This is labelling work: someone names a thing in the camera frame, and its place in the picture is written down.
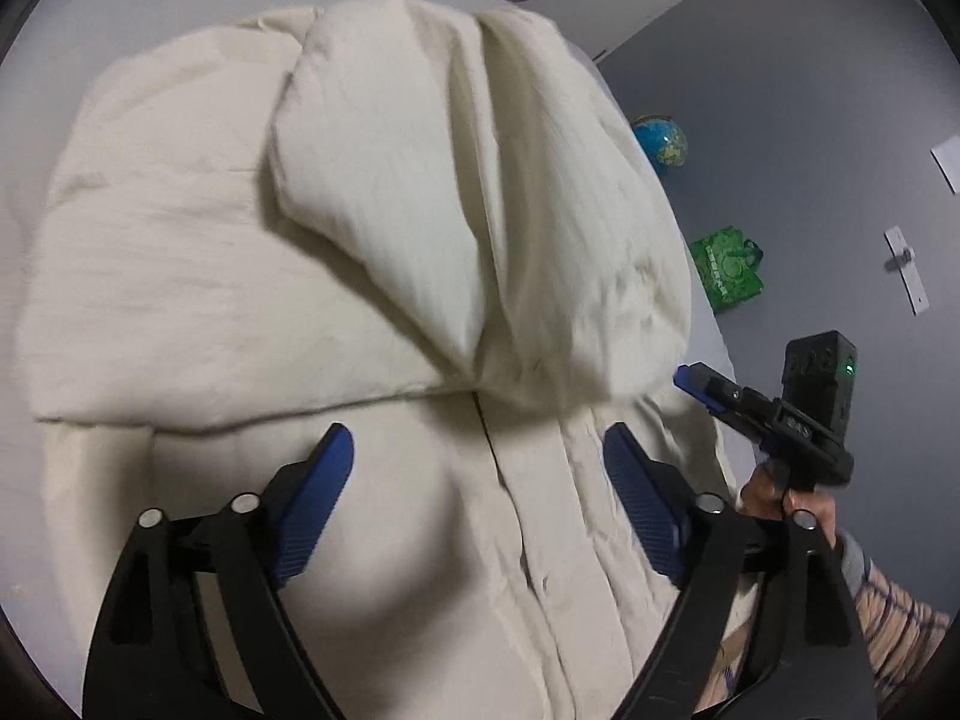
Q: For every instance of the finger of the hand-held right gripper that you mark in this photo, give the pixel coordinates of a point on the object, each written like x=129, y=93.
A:
x=716, y=390

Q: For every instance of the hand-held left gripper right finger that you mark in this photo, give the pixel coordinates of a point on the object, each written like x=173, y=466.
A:
x=645, y=499

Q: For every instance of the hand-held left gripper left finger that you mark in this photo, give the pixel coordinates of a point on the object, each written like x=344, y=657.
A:
x=315, y=495

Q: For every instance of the cream hooded jacket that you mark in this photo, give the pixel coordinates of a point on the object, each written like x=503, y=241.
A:
x=337, y=277

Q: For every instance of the person's right forearm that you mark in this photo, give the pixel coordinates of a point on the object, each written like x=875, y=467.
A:
x=892, y=622

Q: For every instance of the person's right hand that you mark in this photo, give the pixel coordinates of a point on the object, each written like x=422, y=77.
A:
x=772, y=506

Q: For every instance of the green shopping bag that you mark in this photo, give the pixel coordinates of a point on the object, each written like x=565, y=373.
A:
x=726, y=270

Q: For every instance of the blue globe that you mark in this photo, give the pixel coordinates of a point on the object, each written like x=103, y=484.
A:
x=661, y=144

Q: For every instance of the white wall door stopper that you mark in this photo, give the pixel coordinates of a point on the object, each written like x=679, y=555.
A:
x=906, y=270

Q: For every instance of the white paper on wall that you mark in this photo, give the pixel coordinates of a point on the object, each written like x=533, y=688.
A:
x=949, y=163

